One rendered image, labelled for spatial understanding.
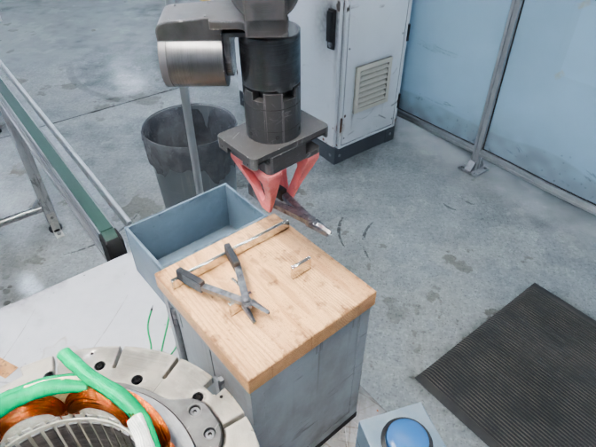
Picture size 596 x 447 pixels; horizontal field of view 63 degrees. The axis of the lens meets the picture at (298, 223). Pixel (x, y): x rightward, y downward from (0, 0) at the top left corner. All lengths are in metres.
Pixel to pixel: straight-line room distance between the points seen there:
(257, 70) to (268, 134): 0.07
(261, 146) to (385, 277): 1.68
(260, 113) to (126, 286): 0.64
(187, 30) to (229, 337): 0.31
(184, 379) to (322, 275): 0.22
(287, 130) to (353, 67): 2.11
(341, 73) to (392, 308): 1.20
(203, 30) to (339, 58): 2.09
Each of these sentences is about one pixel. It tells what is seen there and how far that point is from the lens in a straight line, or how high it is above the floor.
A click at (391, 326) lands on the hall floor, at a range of 1.95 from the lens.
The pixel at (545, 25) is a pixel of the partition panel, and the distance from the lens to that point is 2.53.
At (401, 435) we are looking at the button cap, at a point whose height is 1.04.
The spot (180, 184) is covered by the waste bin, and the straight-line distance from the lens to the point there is 2.01.
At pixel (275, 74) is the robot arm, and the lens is 0.46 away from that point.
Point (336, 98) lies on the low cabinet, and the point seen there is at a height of 0.40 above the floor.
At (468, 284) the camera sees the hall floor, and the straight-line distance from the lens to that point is 2.19.
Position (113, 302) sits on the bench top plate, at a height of 0.78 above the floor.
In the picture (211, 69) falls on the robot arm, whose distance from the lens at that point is 0.46.
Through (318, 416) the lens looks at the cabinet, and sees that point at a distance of 0.72.
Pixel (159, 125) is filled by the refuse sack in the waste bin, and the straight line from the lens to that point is 2.19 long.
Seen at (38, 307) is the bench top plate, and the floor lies 0.78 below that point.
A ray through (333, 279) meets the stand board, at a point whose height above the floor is 1.06.
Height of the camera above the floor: 1.50
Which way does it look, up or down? 39 degrees down
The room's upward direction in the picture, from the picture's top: straight up
